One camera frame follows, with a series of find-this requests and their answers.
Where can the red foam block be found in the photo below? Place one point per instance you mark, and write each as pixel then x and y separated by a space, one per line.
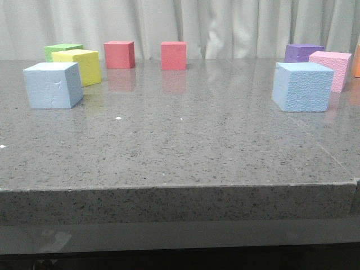
pixel 119 54
pixel 173 55

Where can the right red foam block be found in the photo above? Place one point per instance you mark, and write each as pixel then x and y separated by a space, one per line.
pixel 173 55

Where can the orange foam block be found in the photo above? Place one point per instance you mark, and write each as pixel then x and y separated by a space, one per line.
pixel 356 62

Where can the textured light blue foam block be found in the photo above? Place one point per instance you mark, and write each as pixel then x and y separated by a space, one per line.
pixel 302 86

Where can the green foam block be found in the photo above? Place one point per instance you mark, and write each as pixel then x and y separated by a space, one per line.
pixel 59 47

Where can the pink foam block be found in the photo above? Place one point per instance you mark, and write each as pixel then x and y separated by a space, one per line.
pixel 337 61

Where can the purple foam block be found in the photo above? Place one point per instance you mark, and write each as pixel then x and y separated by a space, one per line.
pixel 300 52

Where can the grey pleated curtain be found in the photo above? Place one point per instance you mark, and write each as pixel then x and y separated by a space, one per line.
pixel 211 29

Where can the smooth light blue foam block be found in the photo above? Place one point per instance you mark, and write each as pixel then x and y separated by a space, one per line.
pixel 53 85

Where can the yellow foam block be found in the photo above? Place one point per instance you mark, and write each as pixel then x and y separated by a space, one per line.
pixel 88 61

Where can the left red foam block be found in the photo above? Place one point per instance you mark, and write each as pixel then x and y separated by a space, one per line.
pixel 119 54

